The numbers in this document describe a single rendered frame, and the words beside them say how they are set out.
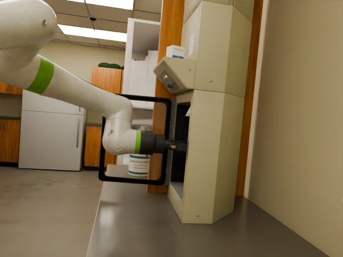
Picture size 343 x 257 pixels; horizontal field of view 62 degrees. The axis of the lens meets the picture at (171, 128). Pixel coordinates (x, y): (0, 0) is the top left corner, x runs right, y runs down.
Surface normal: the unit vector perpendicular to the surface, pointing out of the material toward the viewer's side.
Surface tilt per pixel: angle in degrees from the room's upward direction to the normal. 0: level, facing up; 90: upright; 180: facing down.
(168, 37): 90
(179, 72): 90
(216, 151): 90
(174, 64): 90
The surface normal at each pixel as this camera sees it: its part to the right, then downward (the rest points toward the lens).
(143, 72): 0.02, -0.08
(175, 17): 0.18, 0.07
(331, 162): -0.98, -0.07
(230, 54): 0.82, 0.10
